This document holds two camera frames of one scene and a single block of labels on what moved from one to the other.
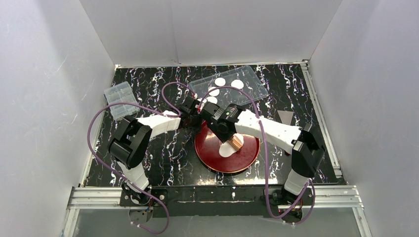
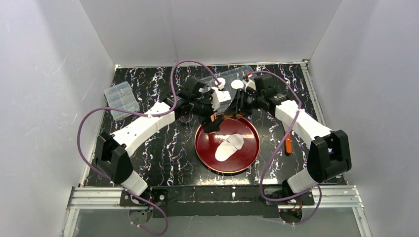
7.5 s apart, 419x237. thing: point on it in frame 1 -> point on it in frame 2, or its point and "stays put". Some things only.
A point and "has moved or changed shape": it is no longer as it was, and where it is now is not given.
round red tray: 207,144 stays put
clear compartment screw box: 121,93 stays put
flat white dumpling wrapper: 220,81 stays put
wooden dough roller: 234,143 has moved or changed shape
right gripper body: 208,110 -> 240,106
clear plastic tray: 244,78 stays put
